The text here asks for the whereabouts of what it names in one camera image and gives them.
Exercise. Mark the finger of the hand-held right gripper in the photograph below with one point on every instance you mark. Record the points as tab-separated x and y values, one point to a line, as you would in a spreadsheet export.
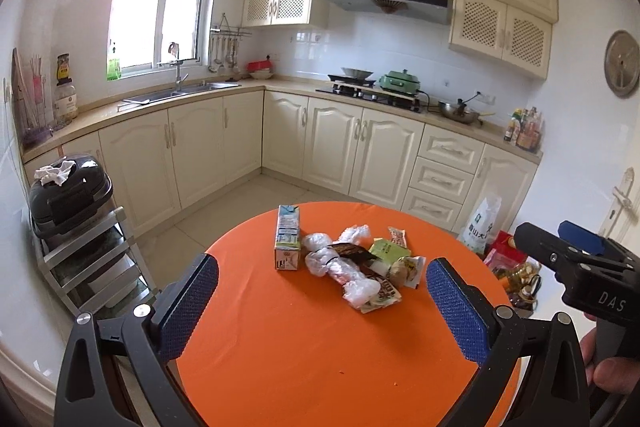
537	242
582	237

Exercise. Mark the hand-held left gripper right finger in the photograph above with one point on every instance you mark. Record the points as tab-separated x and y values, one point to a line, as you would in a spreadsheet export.
455	307

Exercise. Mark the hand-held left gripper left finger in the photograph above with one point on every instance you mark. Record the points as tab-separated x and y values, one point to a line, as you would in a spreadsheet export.
192	302

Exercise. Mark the colourful white snack wrapper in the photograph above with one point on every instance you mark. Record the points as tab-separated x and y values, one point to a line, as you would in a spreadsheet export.
407	272

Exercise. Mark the person's right hand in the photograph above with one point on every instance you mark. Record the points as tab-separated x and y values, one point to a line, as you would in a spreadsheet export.
620	374

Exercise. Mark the red bag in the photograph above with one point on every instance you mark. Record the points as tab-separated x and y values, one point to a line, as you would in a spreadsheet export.
502	247

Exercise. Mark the white green rice bag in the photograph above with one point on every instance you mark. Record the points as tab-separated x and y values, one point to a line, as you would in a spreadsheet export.
480	227

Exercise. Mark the brown snack wrapper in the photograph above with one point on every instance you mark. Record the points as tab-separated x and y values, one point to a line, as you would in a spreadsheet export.
386	298

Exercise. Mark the green snack wrapper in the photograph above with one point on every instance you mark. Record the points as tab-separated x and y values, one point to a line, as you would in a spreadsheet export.
387	251

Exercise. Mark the red white checkered wrapper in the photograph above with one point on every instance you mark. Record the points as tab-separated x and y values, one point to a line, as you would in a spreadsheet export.
398	238

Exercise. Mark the cluster of condiment bottles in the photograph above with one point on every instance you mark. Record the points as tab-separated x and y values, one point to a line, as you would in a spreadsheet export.
525	134

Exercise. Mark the green white milk carton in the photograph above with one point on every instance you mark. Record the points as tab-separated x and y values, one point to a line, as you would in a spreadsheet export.
287	239

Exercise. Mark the metal step rack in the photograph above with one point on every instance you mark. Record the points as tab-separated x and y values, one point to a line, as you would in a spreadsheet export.
85	257

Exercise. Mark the orange round table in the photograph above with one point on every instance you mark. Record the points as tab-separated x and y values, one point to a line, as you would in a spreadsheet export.
300	357

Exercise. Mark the white crumpled cloth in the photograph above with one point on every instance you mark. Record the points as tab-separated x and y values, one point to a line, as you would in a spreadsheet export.
55	173

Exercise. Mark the cream kitchen base cabinets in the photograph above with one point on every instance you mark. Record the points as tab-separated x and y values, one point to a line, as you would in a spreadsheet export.
330	142

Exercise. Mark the green electric pot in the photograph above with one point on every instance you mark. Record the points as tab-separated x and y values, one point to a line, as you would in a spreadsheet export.
400	81

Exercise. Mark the steel kitchen sink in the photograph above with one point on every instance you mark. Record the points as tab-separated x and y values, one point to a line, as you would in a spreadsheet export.
200	89

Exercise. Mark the black gas cooktop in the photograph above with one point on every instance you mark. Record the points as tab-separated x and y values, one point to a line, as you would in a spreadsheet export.
370	99

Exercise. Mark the steel faucet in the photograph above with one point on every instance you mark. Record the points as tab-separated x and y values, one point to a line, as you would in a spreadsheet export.
178	77

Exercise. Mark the white jar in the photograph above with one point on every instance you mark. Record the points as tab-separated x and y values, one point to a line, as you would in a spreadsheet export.
66	102

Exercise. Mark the red and white bowls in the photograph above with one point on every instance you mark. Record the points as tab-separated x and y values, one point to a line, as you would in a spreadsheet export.
261	69

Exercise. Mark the green dish soap bottle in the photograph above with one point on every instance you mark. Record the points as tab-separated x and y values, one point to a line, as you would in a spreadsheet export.
114	68

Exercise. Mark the grey wok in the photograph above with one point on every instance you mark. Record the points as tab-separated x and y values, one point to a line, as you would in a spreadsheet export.
357	72

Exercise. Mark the row of hanging utensils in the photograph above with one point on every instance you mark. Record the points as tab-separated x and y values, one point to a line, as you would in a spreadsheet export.
225	54

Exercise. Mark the chopstick holder with chopsticks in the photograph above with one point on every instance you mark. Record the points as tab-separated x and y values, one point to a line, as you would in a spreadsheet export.
35	107

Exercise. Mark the yellow label bottle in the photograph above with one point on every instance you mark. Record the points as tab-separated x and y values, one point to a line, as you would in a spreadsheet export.
63	68

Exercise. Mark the kitchen window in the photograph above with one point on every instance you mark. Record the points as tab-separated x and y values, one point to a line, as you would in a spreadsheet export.
150	7

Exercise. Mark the white wall socket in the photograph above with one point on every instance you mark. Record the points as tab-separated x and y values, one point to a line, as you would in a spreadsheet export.
485	98

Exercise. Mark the round wall clock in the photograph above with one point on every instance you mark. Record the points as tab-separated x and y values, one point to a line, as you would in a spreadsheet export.
622	64

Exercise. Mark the lattice door wall cabinet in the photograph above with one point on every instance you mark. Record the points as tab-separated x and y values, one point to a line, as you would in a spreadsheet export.
290	2
500	32

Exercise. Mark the wall utensil rack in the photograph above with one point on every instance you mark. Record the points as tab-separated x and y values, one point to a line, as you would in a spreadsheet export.
230	29

